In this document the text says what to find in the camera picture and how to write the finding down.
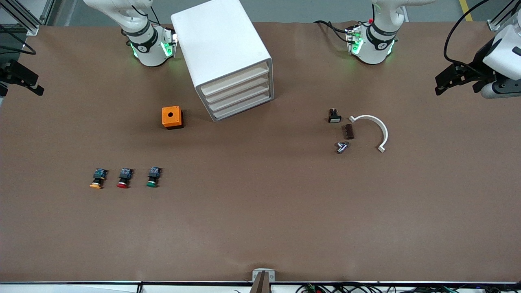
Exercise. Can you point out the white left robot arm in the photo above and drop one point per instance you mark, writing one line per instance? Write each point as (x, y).
(376, 49)

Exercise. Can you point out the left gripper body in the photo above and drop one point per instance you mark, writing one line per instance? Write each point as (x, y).
(477, 66)

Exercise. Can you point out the brown table mat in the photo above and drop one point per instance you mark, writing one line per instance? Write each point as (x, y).
(260, 203)

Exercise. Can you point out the grey metal bracket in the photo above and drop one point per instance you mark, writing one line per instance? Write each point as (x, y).
(256, 274)

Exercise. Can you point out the black white rectangular push button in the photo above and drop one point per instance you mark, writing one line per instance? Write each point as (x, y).
(334, 119)

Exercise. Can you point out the green push button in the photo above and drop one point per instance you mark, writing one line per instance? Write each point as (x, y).
(154, 174)

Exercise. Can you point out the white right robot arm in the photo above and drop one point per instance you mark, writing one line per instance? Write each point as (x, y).
(148, 51)

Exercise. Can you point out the silver metal fitting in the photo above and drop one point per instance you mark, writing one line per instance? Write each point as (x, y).
(342, 147)

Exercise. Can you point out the orange button enclosure box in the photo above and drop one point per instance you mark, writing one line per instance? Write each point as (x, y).
(175, 120)

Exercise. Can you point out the white drawer cabinet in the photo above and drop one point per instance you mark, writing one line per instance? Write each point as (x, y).
(220, 36)

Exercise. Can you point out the yellow push button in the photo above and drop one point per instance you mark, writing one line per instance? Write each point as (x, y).
(98, 176)

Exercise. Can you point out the red push button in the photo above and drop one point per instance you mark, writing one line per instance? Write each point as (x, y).
(125, 175)

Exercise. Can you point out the white curved plastic clamp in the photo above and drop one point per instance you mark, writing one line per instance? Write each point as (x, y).
(383, 128)

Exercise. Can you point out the aluminium frame post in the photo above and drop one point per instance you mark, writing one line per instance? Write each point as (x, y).
(28, 26)
(494, 25)

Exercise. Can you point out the brown terminal block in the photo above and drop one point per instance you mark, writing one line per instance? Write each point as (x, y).
(347, 132)

